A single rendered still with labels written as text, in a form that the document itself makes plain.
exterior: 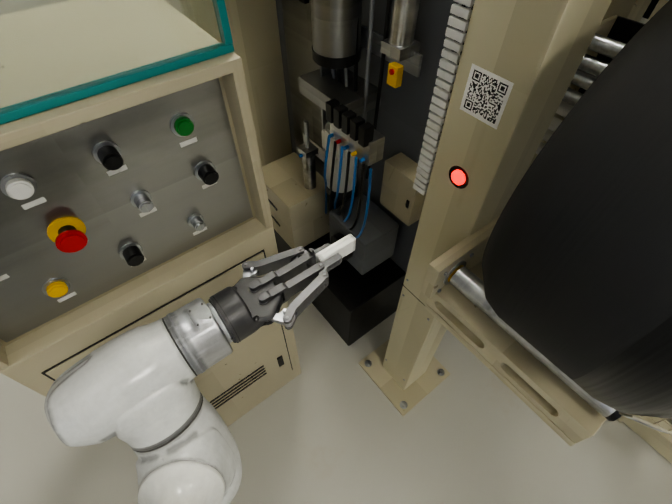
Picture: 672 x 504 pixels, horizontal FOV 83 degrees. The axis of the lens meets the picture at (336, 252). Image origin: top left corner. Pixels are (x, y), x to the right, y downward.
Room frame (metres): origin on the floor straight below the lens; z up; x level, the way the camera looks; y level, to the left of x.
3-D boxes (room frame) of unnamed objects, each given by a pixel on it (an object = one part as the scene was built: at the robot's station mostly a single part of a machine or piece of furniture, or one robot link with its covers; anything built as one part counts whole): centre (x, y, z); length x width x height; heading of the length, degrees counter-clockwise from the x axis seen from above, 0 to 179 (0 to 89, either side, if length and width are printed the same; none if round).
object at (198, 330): (0.23, 0.18, 1.06); 0.09 x 0.06 x 0.09; 38
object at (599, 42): (0.81, -0.62, 1.05); 0.20 x 0.15 x 0.30; 38
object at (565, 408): (0.31, -0.34, 0.83); 0.36 x 0.09 x 0.06; 38
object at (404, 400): (0.59, -0.28, 0.01); 0.27 x 0.27 x 0.02; 38
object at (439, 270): (0.54, -0.34, 0.90); 0.40 x 0.03 x 0.10; 128
